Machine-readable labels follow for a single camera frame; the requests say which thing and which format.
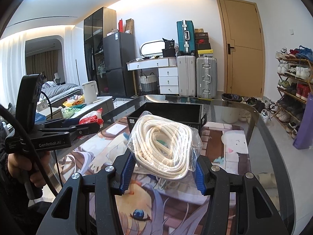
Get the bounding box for bagged white rope coil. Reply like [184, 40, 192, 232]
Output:
[126, 110, 204, 182]

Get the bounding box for person's left hand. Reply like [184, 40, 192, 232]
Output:
[7, 152, 50, 188]

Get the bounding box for red white plastic bag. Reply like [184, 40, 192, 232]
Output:
[79, 108, 103, 128]

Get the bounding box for bed with grey bedding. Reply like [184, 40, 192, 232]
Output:
[41, 81, 82, 103]

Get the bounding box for white electric kettle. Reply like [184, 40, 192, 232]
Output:
[82, 81, 98, 104]

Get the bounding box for beige slipper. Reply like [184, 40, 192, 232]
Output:
[256, 172, 277, 189]

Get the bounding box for grey tv console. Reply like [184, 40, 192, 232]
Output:
[38, 96, 114, 120]

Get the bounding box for anime print desk mat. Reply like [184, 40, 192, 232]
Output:
[55, 115, 249, 234]

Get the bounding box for woven laundry basket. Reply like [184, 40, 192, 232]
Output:
[139, 72, 157, 92]

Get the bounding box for black refrigerator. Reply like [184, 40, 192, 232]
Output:
[103, 32, 136, 98]

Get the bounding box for purple bag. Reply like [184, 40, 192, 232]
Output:
[293, 92, 313, 150]

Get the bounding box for black cardboard box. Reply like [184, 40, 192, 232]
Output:
[127, 102, 207, 132]

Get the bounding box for white trash bin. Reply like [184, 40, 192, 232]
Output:
[221, 93, 243, 124]

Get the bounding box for oval mirror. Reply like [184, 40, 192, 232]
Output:
[139, 40, 165, 57]

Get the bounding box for dark glass cabinet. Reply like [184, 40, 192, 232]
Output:
[83, 7, 117, 96]

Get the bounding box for white dresser desk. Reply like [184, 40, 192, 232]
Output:
[127, 57, 179, 94]

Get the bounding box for black bag on dresser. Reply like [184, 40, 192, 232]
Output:
[162, 38, 176, 58]

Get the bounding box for white suitcase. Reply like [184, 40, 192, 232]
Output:
[177, 56, 196, 97]

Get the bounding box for silver suitcase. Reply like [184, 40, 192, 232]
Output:
[196, 57, 218, 99]

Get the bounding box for wooden shoe rack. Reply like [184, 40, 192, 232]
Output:
[274, 46, 312, 139]

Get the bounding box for teal suitcase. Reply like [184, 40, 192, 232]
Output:
[177, 20, 196, 56]

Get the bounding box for stacked shoe boxes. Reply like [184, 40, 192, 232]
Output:
[195, 28, 213, 57]

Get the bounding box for wooden door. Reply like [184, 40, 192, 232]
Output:
[217, 0, 265, 97]

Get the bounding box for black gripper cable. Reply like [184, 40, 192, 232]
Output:
[0, 90, 64, 196]

